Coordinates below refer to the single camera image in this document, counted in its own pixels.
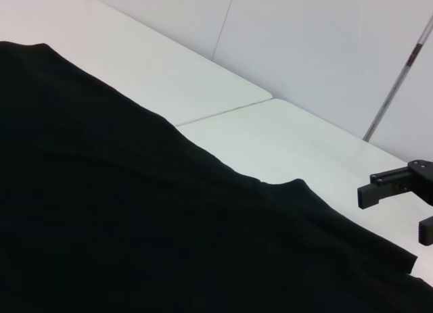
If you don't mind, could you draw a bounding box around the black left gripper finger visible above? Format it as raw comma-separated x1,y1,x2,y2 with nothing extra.
357,160,433,210
418,216,433,247

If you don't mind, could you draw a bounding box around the black shirt with FREE print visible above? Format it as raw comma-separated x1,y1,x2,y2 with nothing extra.
0,41,433,313

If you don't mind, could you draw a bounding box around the thin metal pole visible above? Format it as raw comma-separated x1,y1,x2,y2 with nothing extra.
362,13,433,142

